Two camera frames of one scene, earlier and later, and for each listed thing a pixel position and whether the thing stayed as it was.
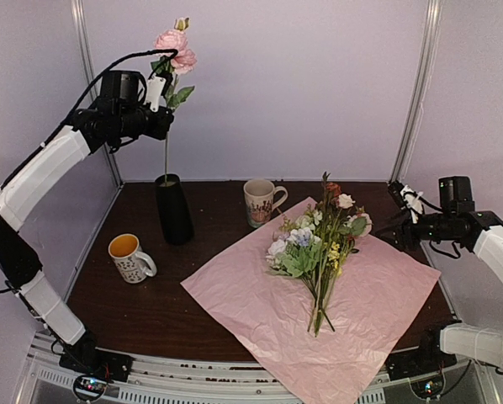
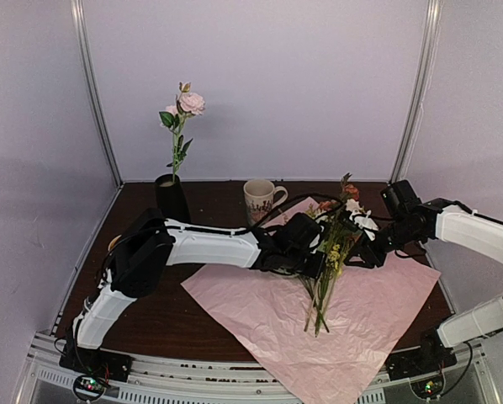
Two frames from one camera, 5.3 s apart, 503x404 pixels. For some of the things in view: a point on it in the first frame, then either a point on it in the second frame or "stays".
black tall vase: [176, 216] stays
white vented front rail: [175, 380] stays
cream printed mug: [258, 201] stays
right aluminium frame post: [419, 89] stays
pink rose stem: [185, 63] → [188, 104]
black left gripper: [159, 130] → [317, 268]
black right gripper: [401, 228] → [365, 248]
